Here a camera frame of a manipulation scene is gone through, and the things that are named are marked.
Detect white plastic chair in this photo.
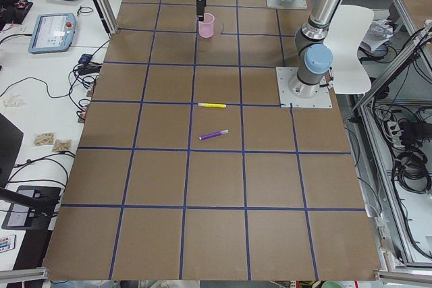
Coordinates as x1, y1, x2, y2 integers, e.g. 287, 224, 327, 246
324, 5, 374, 94

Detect pink mesh cup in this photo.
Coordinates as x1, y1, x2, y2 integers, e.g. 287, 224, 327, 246
198, 13, 215, 38

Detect yellow pen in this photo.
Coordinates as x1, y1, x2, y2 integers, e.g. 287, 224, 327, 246
197, 103, 227, 109

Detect purple pen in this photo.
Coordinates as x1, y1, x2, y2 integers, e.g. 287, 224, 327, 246
198, 129, 229, 140

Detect blue teach pendant near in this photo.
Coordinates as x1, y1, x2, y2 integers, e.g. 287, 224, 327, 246
28, 13, 76, 54

